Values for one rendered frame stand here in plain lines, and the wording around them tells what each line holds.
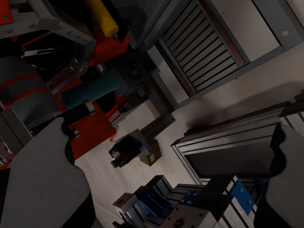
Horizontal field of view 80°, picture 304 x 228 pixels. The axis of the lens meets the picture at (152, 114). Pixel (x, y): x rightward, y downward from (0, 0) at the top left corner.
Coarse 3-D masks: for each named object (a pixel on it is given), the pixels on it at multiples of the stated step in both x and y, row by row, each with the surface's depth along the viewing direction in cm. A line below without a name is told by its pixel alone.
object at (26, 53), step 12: (12, 36) 54; (24, 36) 60; (36, 36) 60; (48, 36) 78; (60, 36) 74; (0, 48) 61; (12, 48) 64; (24, 48) 62; (36, 48) 66; (48, 48) 69; (60, 48) 75; (72, 48) 75; (36, 60) 82; (48, 60) 81; (60, 60) 79; (48, 72) 82
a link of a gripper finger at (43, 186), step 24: (48, 144) 9; (24, 168) 7; (48, 168) 7; (72, 168) 7; (24, 192) 6; (48, 192) 6; (72, 192) 6; (24, 216) 6; (48, 216) 6; (72, 216) 6
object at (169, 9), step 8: (176, 0) 82; (184, 0) 82; (168, 8) 87; (176, 8) 84; (160, 16) 93; (168, 16) 87; (160, 24) 95; (168, 24) 97; (152, 32) 102; (160, 32) 100; (144, 40) 109; (152, 40) 104; (144, 48) 109
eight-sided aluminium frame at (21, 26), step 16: (16, 0) 39; (32, 0) 41; (16, 16) 38; (32, 16) 40; (48, 16) 41; (64, 16) 50; (0, 32) 38; (16, 32) 40; (64, 32) 49; (80, 32) 54; (80, 48) 70; (80, 64) 74; (64, 80) 80
